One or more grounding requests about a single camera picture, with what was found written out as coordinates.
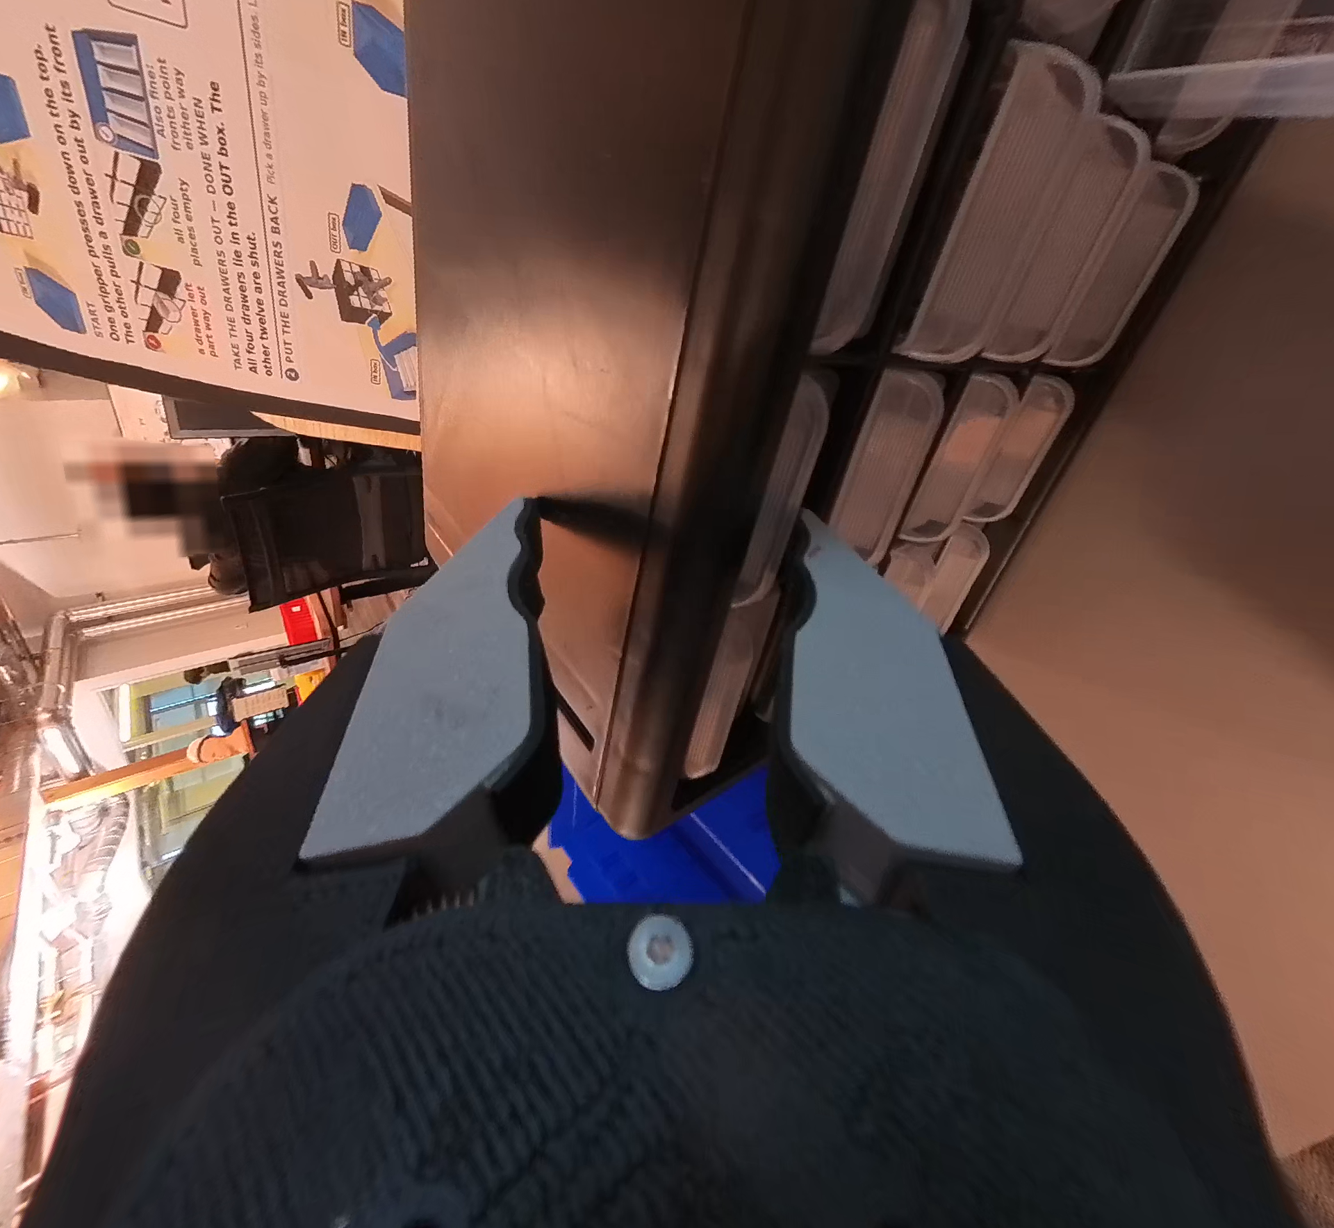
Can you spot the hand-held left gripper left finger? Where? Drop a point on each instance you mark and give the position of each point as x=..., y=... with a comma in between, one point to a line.
x=428, y=717

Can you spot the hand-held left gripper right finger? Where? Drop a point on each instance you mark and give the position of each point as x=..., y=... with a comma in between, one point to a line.
x=896, y=727

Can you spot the blue plastic bin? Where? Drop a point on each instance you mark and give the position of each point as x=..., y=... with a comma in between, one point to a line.
x=667, y=863

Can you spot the black drawer cabinet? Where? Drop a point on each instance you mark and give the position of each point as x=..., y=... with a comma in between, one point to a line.
x=573, y=207

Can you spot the bank of clear drawers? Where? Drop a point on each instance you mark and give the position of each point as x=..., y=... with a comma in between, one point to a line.
x=1043, y=207

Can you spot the clear plastic drawer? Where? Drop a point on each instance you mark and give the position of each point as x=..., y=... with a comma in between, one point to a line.
x=1251, y=92

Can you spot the red crate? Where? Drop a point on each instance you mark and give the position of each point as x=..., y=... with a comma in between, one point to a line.
x=305, y=621

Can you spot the black office chair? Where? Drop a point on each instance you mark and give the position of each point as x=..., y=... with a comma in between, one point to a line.
x=323, y=529

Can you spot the wooden beam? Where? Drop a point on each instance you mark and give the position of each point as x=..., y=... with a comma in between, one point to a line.
x=125, y=775

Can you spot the silver ventilation pipe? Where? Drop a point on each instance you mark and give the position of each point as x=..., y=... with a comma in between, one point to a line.
x=125, y=624

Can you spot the printed instruction poster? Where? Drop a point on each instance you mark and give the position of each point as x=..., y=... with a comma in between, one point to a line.
x=208, y=207

